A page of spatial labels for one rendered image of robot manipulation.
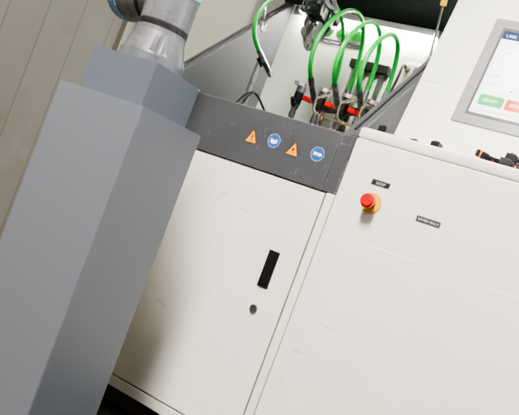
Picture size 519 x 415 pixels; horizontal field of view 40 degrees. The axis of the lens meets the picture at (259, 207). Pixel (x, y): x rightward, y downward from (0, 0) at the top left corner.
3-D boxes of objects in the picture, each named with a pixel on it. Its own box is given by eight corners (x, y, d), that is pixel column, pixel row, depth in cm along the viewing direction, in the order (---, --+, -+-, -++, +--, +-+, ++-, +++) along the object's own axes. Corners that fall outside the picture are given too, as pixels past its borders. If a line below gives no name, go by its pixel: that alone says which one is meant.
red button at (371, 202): (353, 207, 173) (360, 187, 173) (358, 209, 177) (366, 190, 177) (371, 212, 171) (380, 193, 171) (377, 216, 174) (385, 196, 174)
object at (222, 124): (144, 131, 213) (162, 81, 213) (152, 135, 216) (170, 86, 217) (321, 190, 182) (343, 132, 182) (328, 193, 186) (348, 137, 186)
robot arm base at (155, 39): (156, 62, 150) (173, 19, 150) (104, 48, 157) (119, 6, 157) (192, 86, 164) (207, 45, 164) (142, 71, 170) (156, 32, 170)
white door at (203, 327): (58, 342, 212) (138, 130, 213) (63, 342, 214) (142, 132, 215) (231, 443, 180) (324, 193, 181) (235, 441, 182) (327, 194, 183)
